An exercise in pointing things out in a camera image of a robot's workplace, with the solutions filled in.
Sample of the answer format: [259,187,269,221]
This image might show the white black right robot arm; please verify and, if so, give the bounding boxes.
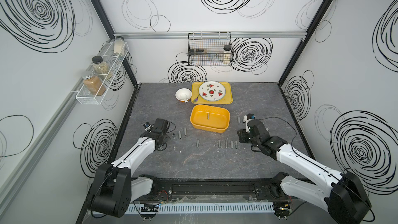
[237,114,372,224]

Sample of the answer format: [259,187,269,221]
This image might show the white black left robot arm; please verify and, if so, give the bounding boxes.
[87,118,172,218]

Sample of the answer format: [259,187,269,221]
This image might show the yellow plastic storage box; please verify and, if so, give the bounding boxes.
[190,105,231,133]

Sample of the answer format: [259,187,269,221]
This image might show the orange white bowl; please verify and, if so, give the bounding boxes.
[175,88,192,103]

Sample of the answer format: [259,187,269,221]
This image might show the yellow plastic tray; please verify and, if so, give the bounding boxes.
[191,82,233,105]

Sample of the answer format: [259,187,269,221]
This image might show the watermelon pattern ceramic plate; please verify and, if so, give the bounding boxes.
[199,81,226,102]

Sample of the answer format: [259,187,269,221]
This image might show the white bottle in basket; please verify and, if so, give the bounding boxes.
[222,45,232,65]

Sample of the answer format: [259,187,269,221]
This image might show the spice jar brown powder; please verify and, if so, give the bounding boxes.
[81,71,106,96]

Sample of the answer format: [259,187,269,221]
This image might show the dark item in basket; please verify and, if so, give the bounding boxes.
[189,48,207,56]

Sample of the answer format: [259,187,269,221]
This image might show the spice jar black lid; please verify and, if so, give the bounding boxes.
[92,56,109,75]

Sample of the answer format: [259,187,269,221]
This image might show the spice jar white contents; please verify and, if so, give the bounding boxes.
[114,36,125,56]

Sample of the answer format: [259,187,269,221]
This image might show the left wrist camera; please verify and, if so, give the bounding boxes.
[143,122,152,131]

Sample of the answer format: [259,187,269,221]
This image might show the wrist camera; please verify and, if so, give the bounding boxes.
[143,122,152,131]
[244,114,256,133]

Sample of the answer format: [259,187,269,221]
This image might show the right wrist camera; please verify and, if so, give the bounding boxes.
[244,114,256,133]

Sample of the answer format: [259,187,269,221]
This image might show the white slotted cable duct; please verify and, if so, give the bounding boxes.
[125,202,275,215]

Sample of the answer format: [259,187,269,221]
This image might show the clear acrylic wall shelf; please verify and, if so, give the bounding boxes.
[76,39,129,111]

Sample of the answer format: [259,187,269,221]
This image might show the black wire wall basket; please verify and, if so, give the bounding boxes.
[188,37,233,66]

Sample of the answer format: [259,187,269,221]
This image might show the aluminium wall rail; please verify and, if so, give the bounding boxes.
[114,31,307,39]

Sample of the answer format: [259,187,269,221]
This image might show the black corner frame post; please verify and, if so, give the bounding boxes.
[278,0,333,88]

